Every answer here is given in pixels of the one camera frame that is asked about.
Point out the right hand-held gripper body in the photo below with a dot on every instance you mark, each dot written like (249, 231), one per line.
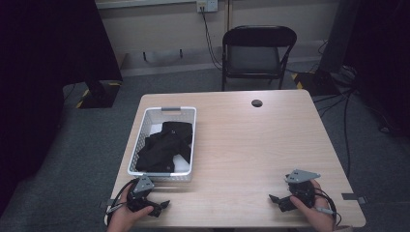
(303, 191)

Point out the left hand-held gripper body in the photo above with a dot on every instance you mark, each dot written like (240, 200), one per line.
(138, 196)

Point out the black cloth garment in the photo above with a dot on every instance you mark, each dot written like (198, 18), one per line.
(164, 148)

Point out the white wall outlet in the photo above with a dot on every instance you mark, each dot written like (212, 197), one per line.
(207, 5)

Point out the dark curtain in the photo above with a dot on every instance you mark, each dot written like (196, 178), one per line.
(383, 58)
(42, 80)

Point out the person's right hand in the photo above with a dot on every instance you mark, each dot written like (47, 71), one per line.
(314, 217)

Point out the grey upright column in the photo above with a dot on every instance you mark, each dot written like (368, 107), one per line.
(338, 35)

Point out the black stand base yellow stripes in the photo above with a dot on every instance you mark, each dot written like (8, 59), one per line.
(101, 95)
(317, 83)

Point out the black folding chair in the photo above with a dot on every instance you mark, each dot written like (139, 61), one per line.
(254, 53)

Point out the white plastic basket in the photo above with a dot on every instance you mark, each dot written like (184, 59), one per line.
(154, 119)

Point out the person's left hand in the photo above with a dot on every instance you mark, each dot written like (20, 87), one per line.
(124, 219)

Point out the grey tape strip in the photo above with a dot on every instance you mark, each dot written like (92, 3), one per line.
(108, 203)
(353, 197)

